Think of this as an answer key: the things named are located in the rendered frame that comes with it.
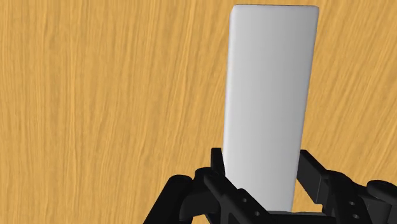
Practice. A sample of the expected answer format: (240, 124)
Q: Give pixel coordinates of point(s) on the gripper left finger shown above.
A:
(214, 189)

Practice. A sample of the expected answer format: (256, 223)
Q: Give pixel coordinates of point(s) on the white rectangular block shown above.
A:
(266, 105)

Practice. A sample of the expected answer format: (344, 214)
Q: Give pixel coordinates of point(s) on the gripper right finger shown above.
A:
(344, 192)

